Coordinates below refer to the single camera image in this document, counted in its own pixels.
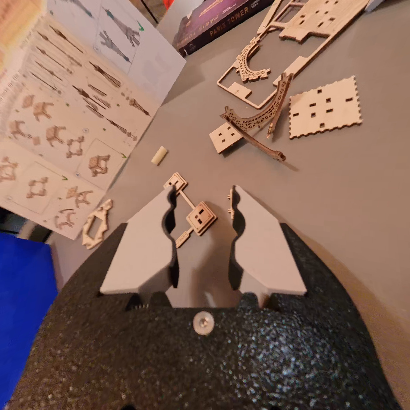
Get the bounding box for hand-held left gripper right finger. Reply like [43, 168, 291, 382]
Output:
[228, 185, 307, 309]

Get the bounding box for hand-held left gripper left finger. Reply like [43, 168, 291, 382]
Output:
[99, 187, 179, 294]

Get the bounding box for wooden square platforms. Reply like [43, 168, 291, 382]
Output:
[163, 172, 218, 249]

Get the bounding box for wooden lattice arch piece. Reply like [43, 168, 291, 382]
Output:
[236, 36, 272, 84]
[220, 75, 284, 132]
[220, 106, 286, 162]
[266, 73, 294, 139]

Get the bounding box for small wooden four-hole plate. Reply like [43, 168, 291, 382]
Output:
[209, 123, 248, 155]

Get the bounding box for serrated wooden base plate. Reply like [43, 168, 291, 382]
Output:
[288, 75, 364, 140]

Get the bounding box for grey desk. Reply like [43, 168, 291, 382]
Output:
[48, 0, 410, 410]

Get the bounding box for small white wax stick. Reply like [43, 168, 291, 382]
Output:
[151, 146, 168, 166]

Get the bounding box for blue plastic bin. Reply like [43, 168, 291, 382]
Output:
[0, 232, 59, 393]

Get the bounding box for folded instruction booklet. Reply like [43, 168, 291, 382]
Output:
[0, 0, 187, 241]

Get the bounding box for purple puzzle box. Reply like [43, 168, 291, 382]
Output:
[172, 0, 282, 58]

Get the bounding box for small wooden frame piece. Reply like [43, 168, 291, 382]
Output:
[82, 199, 113, 250]

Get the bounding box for empty wooden frame sheet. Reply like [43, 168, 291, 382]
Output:
[217, 0, 321, 110]

